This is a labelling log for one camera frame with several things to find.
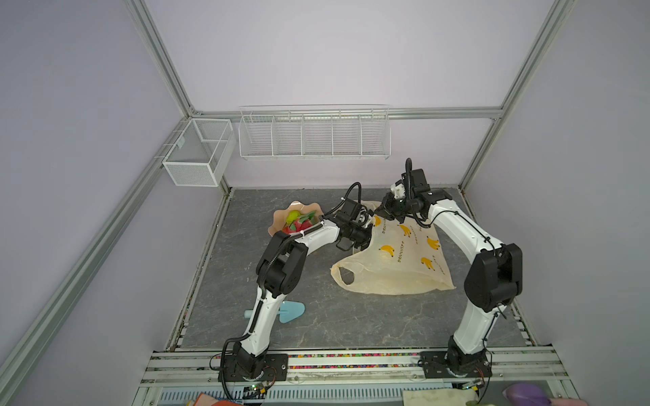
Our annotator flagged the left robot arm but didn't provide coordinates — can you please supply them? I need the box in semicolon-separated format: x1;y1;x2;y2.
215;182;373;382

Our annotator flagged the white wire basket small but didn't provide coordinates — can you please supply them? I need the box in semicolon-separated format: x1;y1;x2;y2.
162;118;236;187

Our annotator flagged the green apple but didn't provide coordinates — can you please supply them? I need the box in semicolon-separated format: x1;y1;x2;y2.
286;211;301;225

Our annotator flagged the banana print plastic bag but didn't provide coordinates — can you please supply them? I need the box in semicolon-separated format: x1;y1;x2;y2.
331;215;455;295

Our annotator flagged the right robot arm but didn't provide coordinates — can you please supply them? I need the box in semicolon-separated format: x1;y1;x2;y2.
377;158;523;377

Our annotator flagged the white wire shelf long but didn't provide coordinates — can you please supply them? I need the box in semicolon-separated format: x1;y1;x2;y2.
239;104;392;160

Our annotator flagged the beige cloth at edge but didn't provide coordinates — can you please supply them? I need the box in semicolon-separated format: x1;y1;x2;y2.
402;388;478;406

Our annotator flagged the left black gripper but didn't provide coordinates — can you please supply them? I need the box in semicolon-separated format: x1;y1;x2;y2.
348;222;392;251

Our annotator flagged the pink dragon fruit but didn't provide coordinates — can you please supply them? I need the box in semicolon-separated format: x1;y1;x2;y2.
282;216;318;234

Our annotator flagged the purple object at edge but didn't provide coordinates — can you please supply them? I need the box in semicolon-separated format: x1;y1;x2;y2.
502;382;551;406

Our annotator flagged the light blue plastic spatula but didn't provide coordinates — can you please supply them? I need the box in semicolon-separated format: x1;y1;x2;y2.
244;298;306;326

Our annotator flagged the pink wavy fruit plate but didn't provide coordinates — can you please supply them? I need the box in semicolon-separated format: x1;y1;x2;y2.
267;201;323;236

